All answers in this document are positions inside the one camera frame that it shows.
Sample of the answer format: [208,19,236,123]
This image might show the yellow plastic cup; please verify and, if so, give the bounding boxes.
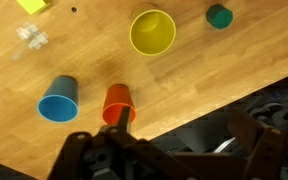
[129,9,177,57]

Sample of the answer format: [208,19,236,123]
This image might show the yellow cube block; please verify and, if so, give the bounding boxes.
[16,0,52,16]

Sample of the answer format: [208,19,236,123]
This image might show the blue plastic cup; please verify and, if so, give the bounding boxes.
[36,75,80,124]

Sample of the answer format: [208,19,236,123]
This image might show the clear plastic toy piece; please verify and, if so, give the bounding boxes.
[12,22,49,61]

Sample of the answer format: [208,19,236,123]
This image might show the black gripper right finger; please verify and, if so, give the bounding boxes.
[227,107,288,180]

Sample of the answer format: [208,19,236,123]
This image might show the orange plastic cup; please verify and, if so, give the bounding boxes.
[102,83,137,126]

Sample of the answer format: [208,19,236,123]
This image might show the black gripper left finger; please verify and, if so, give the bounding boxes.
[47,105,185,180]

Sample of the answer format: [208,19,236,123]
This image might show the green cylinder block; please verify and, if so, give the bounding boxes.
[205,3,234,30]

